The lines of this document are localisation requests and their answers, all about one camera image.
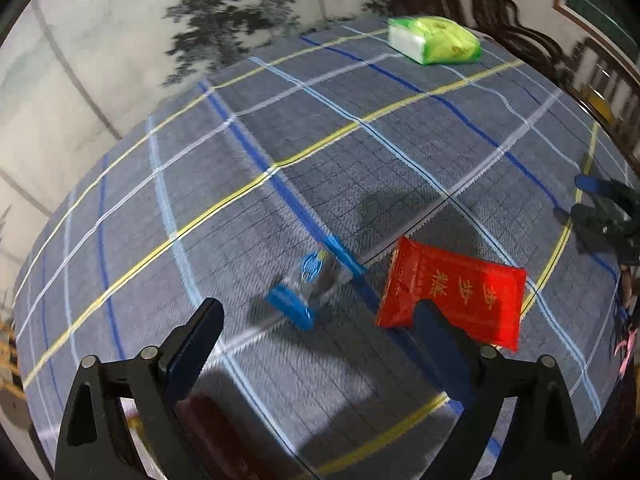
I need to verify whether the blue dark candy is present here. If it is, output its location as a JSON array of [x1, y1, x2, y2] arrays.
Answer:
[[265, 235, 364, 330]]

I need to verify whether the dark wooden chair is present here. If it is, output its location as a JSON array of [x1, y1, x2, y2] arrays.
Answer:
[[560, 37, 640, 176], [388, 0, 565, 82]]

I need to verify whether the small bamboo stool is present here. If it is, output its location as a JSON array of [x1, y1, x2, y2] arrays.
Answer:
[[0, 304, 26, 400]]

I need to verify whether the red snack packet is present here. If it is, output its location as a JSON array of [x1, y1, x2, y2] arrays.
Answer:
[[375, 236, 526, 351]]

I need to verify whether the gold and maroon toffee tin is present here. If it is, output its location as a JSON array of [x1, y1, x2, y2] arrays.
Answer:
[[134, 390, 277, 479]]

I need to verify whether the green tissue pack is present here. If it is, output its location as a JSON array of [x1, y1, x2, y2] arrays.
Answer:
[[387, 16, 483, 65]]

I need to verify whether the blue plaid tablecloth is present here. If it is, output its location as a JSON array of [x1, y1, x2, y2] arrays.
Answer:
[[15, 20, 634, 479]]

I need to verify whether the painted folding screen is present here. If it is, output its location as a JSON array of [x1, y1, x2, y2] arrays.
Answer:
[[0, 0, 402, 286]]

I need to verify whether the framed picture on wall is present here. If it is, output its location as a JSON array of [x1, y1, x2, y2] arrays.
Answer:
[[553, 0, 639, 64]]

